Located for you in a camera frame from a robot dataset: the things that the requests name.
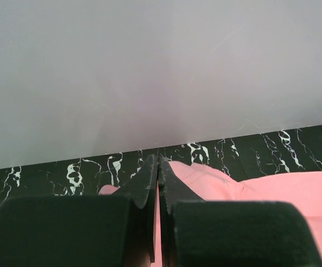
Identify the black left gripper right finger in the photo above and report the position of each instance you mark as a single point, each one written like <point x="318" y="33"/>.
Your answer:
<point x="195" y="232"/>

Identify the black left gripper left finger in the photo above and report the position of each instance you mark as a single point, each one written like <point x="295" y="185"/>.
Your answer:
<point x="115" y="229"/>

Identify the pink t-shirt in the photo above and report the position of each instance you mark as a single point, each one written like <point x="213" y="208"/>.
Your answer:
<point x="301" y="189"/>

